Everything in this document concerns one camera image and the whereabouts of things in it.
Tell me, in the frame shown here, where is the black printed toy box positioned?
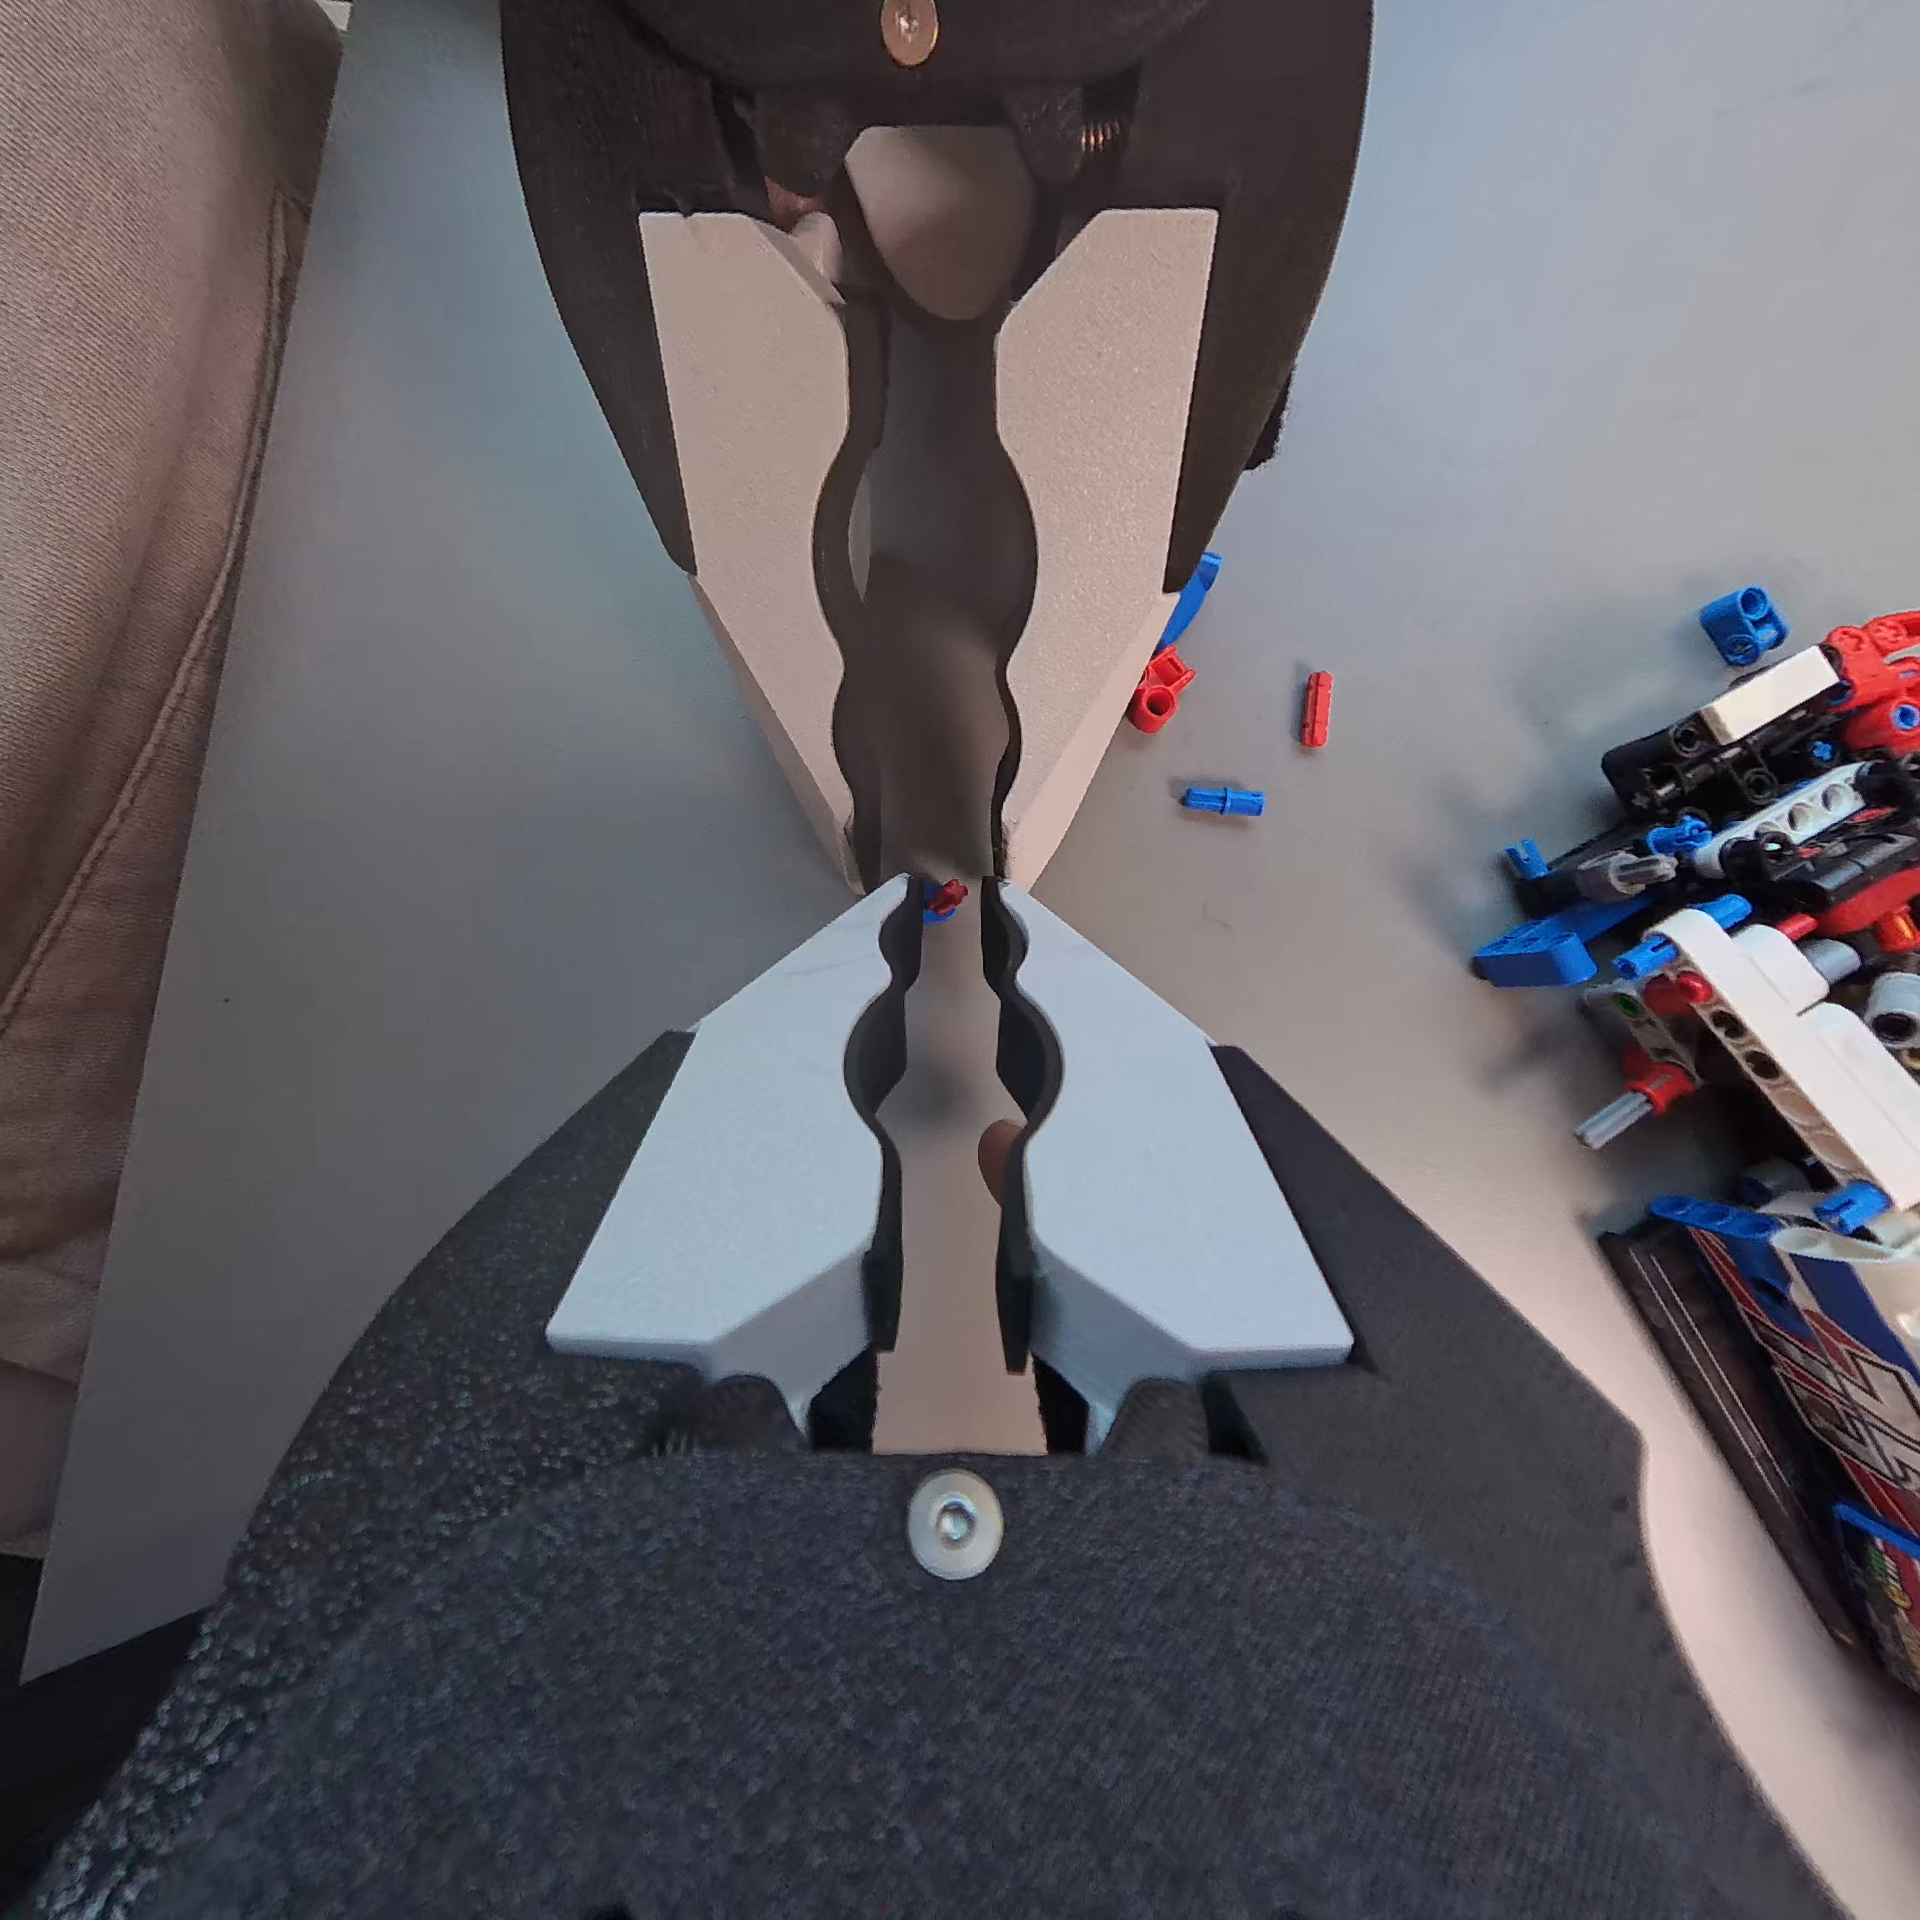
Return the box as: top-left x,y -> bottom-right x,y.
1598,1224 -> 1920,1715

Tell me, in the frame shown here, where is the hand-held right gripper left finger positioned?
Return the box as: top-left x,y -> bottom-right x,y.
545,872 -> 921,1427

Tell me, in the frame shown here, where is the grey desk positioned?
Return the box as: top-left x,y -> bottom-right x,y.
18,0 -> 1920,1920

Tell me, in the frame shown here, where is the toy brick car model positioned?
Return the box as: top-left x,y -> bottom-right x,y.
1470,609 -> 1920,1517

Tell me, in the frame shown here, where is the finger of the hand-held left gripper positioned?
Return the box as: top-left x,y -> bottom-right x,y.
638,209 -> 888,890
982,209 -> 1224,890

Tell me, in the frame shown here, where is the person's beige sweater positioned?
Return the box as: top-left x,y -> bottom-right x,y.
0,0 -> 350,1568

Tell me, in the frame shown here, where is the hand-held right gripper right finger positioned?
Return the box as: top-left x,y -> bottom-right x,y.
978,874 -> 1361,1434

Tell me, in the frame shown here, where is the blue two-hole brick connector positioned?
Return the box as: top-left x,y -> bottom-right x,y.
1699,587 -> 1796,665

